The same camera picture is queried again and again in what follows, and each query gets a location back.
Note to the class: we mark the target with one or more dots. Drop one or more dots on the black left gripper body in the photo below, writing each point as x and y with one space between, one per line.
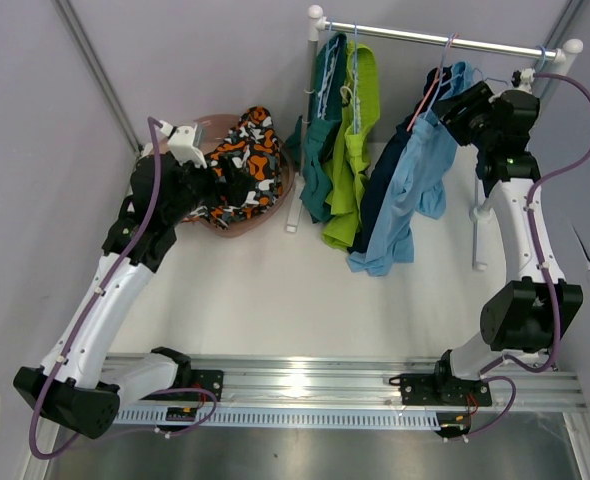
198 188

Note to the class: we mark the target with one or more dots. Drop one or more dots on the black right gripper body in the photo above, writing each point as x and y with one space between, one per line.
473 124

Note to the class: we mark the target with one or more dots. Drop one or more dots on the orange camouflage shorts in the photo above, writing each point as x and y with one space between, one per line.
248 167

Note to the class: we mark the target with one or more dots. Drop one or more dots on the blue wire hanger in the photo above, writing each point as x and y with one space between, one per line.
536 69

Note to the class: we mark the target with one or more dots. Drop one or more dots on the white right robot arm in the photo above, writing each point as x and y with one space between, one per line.
523 323

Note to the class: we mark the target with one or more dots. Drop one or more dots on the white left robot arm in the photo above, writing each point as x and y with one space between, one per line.
68 387

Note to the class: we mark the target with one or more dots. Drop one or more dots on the navy blue shorts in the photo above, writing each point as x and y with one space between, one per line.
432 203

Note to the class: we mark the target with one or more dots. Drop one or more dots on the teal green shorts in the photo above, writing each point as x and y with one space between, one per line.
315 148

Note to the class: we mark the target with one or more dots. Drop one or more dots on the light blue shorts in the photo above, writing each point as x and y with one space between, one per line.
392 239

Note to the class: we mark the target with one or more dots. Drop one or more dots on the lime green shorts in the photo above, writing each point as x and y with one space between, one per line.
350 160

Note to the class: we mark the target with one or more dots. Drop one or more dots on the blue hanger under teal shorts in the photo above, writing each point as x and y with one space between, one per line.
324 74

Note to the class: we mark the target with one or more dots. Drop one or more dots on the pink translucent plastic basin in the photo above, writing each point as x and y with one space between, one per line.
215 128

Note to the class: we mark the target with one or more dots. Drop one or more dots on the silver clothes rack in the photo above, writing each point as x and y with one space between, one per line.
559 61

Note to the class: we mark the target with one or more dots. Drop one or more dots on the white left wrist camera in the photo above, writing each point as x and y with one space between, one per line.
184 143

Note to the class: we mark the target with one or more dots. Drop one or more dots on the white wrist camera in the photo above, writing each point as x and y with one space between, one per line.
184 143
523 80

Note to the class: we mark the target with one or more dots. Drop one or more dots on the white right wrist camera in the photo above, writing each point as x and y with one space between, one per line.
523 80

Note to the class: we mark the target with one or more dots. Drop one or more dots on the pink wire hanger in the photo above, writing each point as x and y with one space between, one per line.
428 98

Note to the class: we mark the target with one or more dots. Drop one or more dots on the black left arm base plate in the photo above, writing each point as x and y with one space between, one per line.
209 379

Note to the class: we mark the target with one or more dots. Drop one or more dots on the aluminium mounting rail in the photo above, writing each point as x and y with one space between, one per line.
331 393

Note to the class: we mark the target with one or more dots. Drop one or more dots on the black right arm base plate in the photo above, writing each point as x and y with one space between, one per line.
430 390

